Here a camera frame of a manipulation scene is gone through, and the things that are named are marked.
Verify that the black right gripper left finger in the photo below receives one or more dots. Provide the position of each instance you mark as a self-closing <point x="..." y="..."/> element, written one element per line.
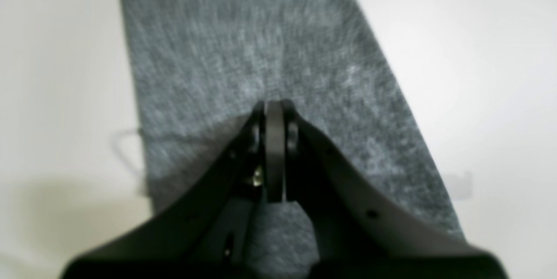
<point x="202" y="234"/>

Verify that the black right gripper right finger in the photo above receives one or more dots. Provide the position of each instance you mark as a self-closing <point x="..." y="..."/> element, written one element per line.
<point x="360" y="233"/>

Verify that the grey long-sleeve T-shirt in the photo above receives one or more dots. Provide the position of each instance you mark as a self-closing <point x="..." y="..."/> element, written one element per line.
<point x="199" y="67"/>

